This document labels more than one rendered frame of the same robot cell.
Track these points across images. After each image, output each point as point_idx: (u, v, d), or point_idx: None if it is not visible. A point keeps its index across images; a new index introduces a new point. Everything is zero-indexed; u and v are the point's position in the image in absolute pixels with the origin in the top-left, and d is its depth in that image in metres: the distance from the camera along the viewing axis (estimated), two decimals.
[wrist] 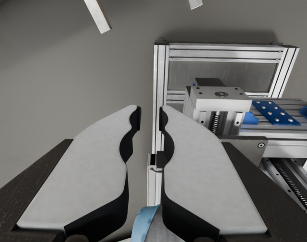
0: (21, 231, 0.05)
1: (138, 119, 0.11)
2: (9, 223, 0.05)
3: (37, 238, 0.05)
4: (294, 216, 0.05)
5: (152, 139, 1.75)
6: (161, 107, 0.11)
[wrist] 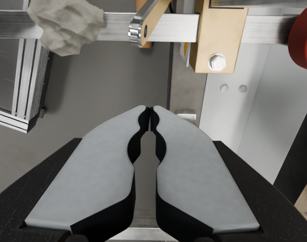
0: (29, 228, 0.05)
1: (147, 120, 0.11)
2: (17, 220, 0.05)
3: (44, 236, 0.05)
4: (285, 211, 0.05)
5: None
6: (152, 108, 0.11)
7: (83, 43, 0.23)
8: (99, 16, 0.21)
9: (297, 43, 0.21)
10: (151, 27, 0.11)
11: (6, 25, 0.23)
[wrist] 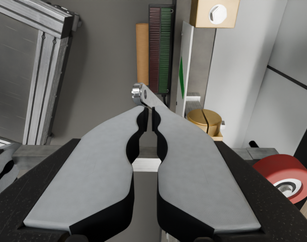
0: (28, 229, 0.05)
1: (145, 120, 0.11)
2: (16, 221, 0.05)
3: (43, 237, 0.05)
4: (287, 212, 0.05)
5: None
6: (153, 107, 0.11)
7: None
8: None
9: None
10: (149, 111, 0.14)
11: None
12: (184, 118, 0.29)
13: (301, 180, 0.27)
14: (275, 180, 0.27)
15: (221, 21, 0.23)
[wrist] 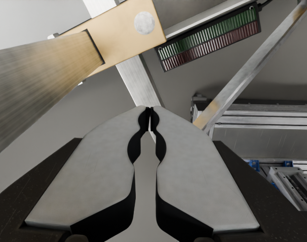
0: (29, 228, 0.05)
1: (147, 120, 0.11)
2: (17, 220, 0.05)
3: (44, 236, 0.05)
4: (285, 211, 0.05)
5: None
6: (152, 108, 0.11)
7: None
8: None
9: None
10: (204, 132, 0.14)
11: None
12: None
13: None
14: None
15: (148, 16, 0.18)
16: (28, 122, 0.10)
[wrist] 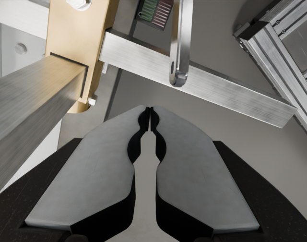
0: (29, 228, 0.05)
1: (147, 120, 0.11)
2: (17, 220, 0.05)
3: (44, 236, 0.05)
4: (285, 211, 0.05)
5: (303, 135, 1.23)
6: (152, 108, 0.11)
7: None
8: None
9: None
10: (185, 18, 0.08)
11: None
12: None
13: None
14: None
15: None
16: (0, 159, 0.09)
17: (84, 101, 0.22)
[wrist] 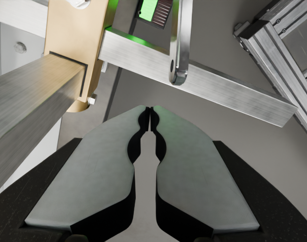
0: (29, 228, 0.05)
1: (147, 120, 0.11)
2: (17, 220, 0.05)
3: (44, 236, 0.05)
4: (285, 211, 0.05)
5: (303, 134, 1.23)
6: (152, 108, 0.11)
7: None
8: None
9: None
10: (185, 15, 0.08)
11: None
12: None
13: None
14: None
15: None
16: None
17: (84, 100, 0.22)
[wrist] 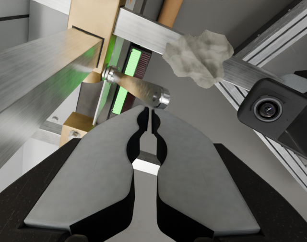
0: (28, 228, 0.05)
1: (146, 120, 0.11)
2: (17, 221, 0.05)
3: (43, 236, 0.05)
4: (286, 215, 0.05)
5: None
6: (153, 110, 0.11)
7: (194, 38, 0.23)
8: (166, 55, 0.23)
9: None
10: (151, 83, 0.13)
11: (247, 77, 0.26)
12: (104, 78, 0.27)
13: None
14: None
15: (71, 135, 0.34)
16: None
17: None
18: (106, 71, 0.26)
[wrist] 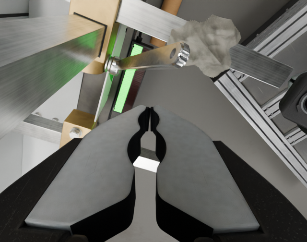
0: (29, 228, 0.05)
1: (147, 120, 0.11)
2: (17, 220, 0.05)
3: (44, 236, 0.05)
4: (285, 211, 0.05)
5: None
6: (152, 108, 0.11)
7: (200, 23, 0.22)
8: (171, 42, 0.23)
9: None
10: (165, 47, 0.12)
11: (255, 64, 0.25)
12: (107, 69, 0.26)
13: None
14: None
15: (72, 131, 0.33)
16: None
17: None
18: (109, 61, 0.26)
